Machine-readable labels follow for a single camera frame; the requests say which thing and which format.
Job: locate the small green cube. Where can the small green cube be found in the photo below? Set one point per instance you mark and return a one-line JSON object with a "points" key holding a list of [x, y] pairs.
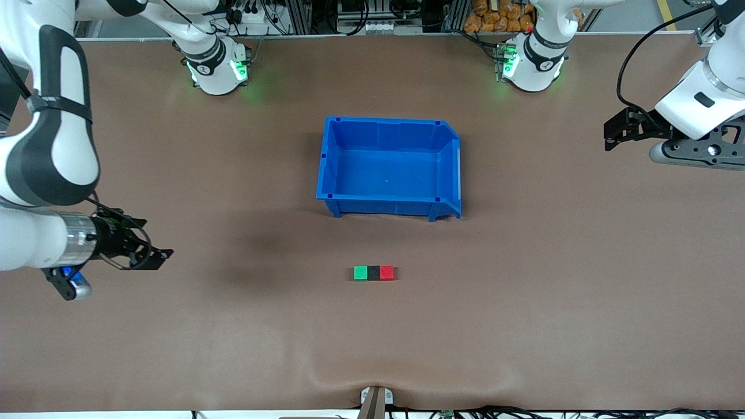
{"points": [[361, 273]]}

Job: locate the orange netted bag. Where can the orange netted bag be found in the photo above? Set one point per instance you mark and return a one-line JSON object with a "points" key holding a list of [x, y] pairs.
{"points": [[500, 14]]}

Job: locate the brown table mat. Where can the brown table mat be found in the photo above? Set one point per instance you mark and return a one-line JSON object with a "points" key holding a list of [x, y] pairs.
{"points": [[233, 349]]}

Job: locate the small red cube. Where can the small red cube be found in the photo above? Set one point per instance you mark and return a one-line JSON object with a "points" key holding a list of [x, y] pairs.
{"points": [[387, 272]]}

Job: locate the blue plastic storage bin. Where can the blue plastic storage bin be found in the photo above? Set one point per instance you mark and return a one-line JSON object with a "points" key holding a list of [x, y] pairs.
{"points": [[387, 171]]}

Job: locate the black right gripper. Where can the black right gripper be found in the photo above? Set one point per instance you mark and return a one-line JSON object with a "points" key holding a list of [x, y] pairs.
{"points": [[109, 240]]}

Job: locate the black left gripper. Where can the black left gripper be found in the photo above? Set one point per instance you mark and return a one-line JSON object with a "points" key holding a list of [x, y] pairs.
{"points": [[647, 125]]}

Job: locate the small black cube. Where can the small black cube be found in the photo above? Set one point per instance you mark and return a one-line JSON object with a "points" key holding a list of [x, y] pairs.
{"points": [[374, 273]]}

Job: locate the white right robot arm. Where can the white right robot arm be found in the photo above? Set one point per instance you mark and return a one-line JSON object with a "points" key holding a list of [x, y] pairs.
{"points": [[52, 157]]}

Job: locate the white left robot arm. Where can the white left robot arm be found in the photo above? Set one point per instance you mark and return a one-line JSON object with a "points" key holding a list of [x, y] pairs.
{"points": [[541, 64]]}

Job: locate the black grey equipment box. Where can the black grey equipment box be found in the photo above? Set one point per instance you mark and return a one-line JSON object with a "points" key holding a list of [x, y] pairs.
{"points": [[378, 14]]}

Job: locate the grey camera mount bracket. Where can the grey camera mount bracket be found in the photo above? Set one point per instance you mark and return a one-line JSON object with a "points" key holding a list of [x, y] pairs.
{"points": [[375, 401]]}

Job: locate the white power strip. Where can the white power strip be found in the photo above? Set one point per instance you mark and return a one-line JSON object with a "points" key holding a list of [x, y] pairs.
{"points": [[250, 16]]}

